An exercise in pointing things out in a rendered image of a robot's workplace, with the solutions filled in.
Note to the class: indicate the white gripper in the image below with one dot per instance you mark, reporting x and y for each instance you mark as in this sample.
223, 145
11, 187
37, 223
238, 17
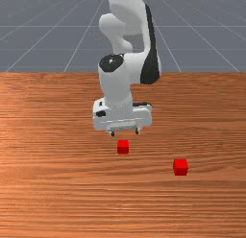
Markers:
121, 117

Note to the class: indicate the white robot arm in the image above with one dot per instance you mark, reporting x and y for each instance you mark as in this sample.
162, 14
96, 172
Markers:
117, 82

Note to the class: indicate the red cube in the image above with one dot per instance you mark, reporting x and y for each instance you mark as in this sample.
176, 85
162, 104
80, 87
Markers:
123, 147
180, 167

